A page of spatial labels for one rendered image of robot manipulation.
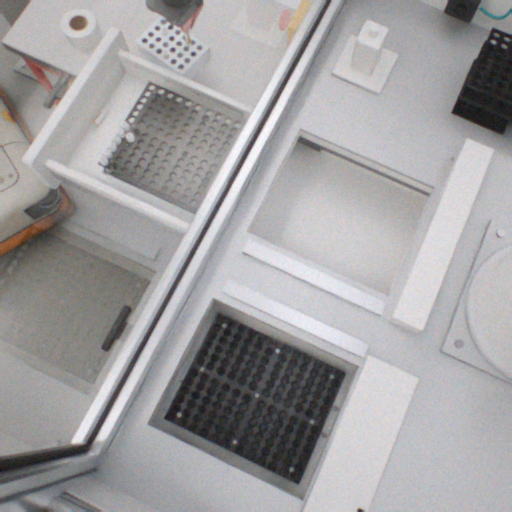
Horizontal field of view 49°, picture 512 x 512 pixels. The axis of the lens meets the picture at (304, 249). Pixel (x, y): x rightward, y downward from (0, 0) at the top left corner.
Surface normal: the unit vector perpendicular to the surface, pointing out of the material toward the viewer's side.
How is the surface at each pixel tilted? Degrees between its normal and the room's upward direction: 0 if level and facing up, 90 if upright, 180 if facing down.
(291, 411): 0
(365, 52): 90
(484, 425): 0
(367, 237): 0
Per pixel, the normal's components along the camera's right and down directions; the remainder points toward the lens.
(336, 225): 0.05, -0.27
